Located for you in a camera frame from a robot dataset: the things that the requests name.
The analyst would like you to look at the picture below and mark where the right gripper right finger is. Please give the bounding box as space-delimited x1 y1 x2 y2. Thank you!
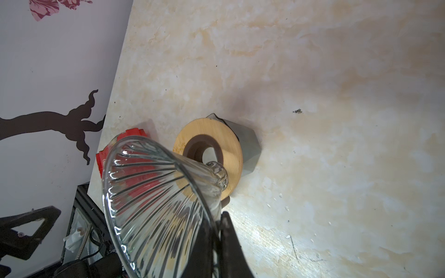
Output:
219 212 254 278

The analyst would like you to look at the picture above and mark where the wooden ring dripper holder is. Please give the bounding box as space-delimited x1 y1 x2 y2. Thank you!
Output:
173 118 243 200

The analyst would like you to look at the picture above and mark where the red snack bag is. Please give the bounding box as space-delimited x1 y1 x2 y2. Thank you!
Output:
95 127 150 178

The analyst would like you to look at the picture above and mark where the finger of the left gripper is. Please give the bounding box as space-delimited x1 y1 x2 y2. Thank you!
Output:
1 206 61 260

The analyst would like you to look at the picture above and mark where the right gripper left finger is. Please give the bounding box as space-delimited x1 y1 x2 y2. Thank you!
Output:
181 220 216 278

